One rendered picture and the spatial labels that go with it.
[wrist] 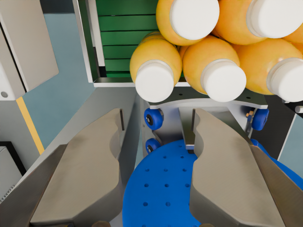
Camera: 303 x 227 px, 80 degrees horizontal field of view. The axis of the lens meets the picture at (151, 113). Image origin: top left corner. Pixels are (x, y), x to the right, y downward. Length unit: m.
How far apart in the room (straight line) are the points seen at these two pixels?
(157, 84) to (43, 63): 0.16
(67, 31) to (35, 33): 1.13
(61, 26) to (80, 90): 0.44
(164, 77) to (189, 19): 0.05
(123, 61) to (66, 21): 1.04
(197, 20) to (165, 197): 0.22
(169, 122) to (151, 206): 0.19
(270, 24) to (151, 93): 0.12
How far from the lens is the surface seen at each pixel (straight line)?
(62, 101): 1.60
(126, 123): 0.84
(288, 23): 0.20
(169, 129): 0.41
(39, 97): 1.68
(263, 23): 0.19
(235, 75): 0.20
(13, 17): 0.26
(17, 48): 0.25
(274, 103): 1.46
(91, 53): 0.33
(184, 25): 0.17
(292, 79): 0.22
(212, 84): 0.19
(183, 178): 0.31
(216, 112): 0.37
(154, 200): 0.28
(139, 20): 0.37
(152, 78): 0.18
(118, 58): 0.39
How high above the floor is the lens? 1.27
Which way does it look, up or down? 61 degrees down
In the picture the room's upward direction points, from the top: 175 degrees counter-clockwise
